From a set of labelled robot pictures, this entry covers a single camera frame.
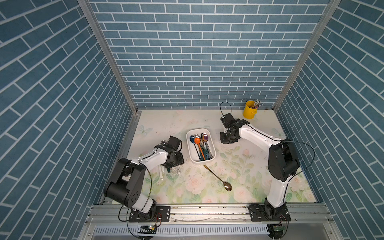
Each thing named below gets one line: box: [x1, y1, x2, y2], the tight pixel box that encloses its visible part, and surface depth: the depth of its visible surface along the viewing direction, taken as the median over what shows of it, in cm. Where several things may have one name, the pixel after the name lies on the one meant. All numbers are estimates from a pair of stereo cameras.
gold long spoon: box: [203, 164, 233, 192], surface depth 85 cm
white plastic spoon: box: [158, 164, 164, 181], surface depth 88 cm
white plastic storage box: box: [186, 128, 217, 164], surface depth 100 cm
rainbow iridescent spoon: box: [201, 132, 213, 159], surface depth 104 cm
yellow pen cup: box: [243, 100, 258, 120], surface depth 114 cm
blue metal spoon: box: [189, 135, 202, 161], surface depth 103 cm
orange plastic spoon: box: [194, 137, 205, 160], surface depth 101 cm
